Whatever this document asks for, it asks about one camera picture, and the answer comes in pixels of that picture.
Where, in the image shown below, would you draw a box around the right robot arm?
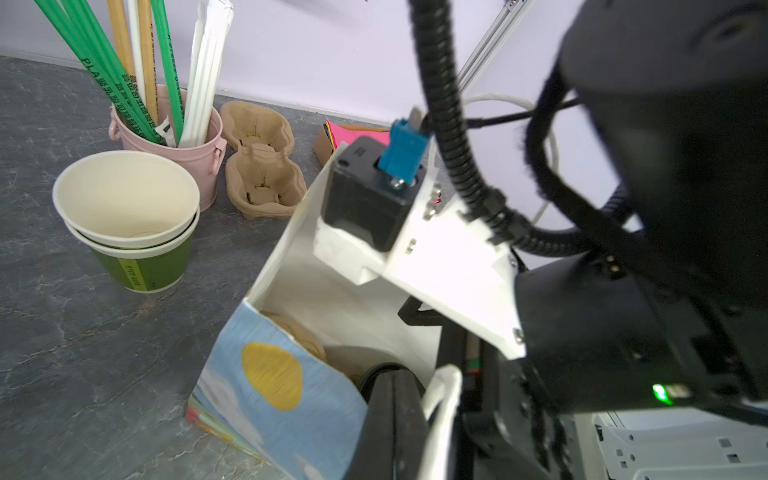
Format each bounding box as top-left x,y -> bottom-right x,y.
410,1 -> 767,479

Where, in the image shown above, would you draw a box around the cardboard napkin box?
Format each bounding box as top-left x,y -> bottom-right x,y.
311,119 -> 391,168

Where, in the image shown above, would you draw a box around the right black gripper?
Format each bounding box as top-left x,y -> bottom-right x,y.
398,251 -> 768,480

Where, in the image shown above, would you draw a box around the white wrapped straws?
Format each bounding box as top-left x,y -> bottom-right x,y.
178,0 -> 234,148

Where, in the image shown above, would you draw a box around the pink utensil holder cup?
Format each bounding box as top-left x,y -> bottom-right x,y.
108,105 -> 227,212

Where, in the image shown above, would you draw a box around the pink napkin stack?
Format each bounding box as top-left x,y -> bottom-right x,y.
325,121 -> 390,149

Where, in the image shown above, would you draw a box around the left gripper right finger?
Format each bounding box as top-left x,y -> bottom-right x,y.
392,370 -> 428,480

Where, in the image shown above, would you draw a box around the green stirrer sticks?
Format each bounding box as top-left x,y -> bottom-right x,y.
36,1 -> 184,147

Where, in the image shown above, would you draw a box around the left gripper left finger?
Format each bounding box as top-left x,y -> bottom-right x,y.
344,370 -> 395,480

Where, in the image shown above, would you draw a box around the single cardboard cup carrier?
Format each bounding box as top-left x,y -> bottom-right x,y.
263,312 -> 327,362

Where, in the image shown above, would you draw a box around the stack of green paper cups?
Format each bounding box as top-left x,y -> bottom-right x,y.
52,150 -> 201,294

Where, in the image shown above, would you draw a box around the painted paper gift bag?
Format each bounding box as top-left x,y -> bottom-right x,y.
185,92 -> 562,480

